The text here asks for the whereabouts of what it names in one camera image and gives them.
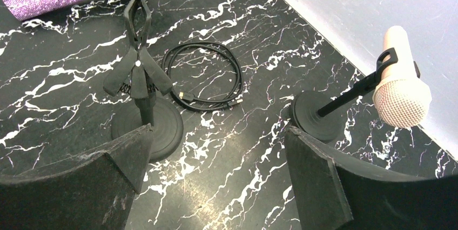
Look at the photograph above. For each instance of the beige pink microphone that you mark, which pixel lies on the beige pink microphone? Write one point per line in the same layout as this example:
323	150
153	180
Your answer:
401	99

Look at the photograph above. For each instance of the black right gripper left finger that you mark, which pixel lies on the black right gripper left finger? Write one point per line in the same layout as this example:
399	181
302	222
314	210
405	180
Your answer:
94	189

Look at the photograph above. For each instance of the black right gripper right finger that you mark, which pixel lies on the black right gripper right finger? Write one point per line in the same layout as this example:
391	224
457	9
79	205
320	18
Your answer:
334	190

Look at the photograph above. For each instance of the black round mic stand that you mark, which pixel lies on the black round mic stand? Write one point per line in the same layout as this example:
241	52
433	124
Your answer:
317	115
139	76

